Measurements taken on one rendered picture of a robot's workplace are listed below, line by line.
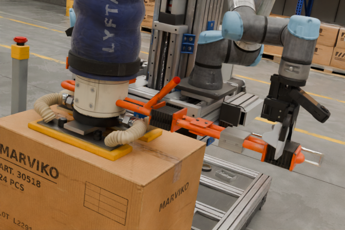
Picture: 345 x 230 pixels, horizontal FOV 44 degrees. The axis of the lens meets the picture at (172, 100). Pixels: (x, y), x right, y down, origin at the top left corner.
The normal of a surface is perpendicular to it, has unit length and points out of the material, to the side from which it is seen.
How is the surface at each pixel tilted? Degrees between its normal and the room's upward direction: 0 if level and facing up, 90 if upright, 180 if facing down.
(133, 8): 71
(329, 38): 91
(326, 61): 90
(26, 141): 90
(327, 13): 90
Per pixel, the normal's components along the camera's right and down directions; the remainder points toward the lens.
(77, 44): -0.63, 0.31
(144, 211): 0.87, 0.26
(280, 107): -0.47, 0.21
